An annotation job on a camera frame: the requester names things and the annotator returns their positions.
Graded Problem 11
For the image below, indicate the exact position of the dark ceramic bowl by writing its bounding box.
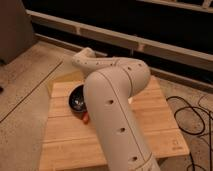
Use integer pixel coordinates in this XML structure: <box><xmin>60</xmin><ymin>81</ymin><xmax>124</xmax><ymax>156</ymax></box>
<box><xmin>68</xmin><ymin>85</ymin><xmax>86</xmax><ymax>112</ymax></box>

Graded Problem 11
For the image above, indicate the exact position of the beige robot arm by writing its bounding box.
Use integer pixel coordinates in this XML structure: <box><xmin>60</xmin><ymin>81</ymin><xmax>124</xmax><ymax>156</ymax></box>
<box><xmin>71</xmin><ymin>48</ymin><xmax>161</xmax><ymax>171</ymax></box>

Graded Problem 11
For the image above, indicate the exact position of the small red object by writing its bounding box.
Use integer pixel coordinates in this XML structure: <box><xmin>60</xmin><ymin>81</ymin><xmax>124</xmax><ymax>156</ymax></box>
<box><xmin>82</xmin><ymin>113</ymin><xmax>90</xmax><ymax>124</ymax></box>

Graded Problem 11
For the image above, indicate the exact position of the light wooden board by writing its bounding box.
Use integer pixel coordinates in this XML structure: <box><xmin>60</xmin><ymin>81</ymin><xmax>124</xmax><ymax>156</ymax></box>
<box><xmin>39</xmin><ymin>71</ymin><xmax>189</xmax><ymax>171</ymax></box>

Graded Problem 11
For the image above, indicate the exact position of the grey cabinet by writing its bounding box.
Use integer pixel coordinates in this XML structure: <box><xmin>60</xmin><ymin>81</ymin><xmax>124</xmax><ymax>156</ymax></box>
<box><xmin>0</xmin><ymin>0</ymin><xmax>37</xmax><ymax>64</ymax></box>

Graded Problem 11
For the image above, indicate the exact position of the white metal rail frame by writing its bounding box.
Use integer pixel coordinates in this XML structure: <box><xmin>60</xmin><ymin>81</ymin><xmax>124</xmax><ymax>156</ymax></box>
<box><xmin>22</xmin><ymin>0</ymin><xmax>213</xmax><ymax>92</ymax></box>

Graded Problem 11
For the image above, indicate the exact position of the black cable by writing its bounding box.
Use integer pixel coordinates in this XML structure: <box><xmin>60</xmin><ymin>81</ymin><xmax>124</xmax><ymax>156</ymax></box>
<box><xmin>165</xmin><ymin>95</ymin><xmax>213</xmax><ymax>171</ymax></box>

